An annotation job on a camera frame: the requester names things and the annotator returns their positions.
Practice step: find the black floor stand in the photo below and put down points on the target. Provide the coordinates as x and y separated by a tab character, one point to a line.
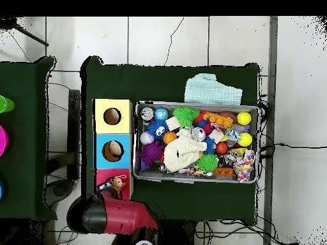
74	132

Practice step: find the small orange basketball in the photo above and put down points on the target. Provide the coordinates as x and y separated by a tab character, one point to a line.
169	137

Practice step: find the mint green muslin cloth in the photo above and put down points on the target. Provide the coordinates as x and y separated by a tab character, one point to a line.
212	91

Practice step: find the cream yellow muslin cloth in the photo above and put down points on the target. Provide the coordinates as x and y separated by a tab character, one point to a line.
184	152

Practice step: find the blue spiky ball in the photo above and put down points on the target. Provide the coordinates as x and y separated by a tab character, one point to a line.
157	128

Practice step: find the green cup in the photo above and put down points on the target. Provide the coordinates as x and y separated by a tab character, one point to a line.
5	104

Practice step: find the pink bowl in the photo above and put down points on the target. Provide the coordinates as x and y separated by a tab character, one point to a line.
2	140

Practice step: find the silver can with pull tab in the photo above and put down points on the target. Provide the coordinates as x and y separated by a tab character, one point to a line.
147	113

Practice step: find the large green spiky ball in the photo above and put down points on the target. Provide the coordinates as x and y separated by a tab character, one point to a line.
185	116

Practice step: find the yellow ball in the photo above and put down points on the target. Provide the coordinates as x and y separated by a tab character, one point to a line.
243	118

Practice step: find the purple spiky ball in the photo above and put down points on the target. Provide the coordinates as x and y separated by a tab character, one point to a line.
151	152

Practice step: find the blue cup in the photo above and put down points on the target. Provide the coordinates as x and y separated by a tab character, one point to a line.
1	190

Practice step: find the small green spiky ball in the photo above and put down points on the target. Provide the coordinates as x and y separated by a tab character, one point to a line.
207	163

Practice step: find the clear mesh bin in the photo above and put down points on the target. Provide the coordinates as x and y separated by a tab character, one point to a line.
145	176

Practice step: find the white baseball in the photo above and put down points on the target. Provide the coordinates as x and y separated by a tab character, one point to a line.
146	138

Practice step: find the green cloth side table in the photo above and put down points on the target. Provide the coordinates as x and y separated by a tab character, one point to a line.
28	199

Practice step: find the silver can with open top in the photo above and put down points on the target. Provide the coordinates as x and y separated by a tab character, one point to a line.
198	133

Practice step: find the dark green table cloth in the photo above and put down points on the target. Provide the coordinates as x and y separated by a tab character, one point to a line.
168	81

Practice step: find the brown teddy bear plush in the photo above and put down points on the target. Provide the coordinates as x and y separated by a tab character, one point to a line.
118	182

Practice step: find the wooden box with three holes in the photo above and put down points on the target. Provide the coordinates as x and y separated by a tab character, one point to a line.
99	148

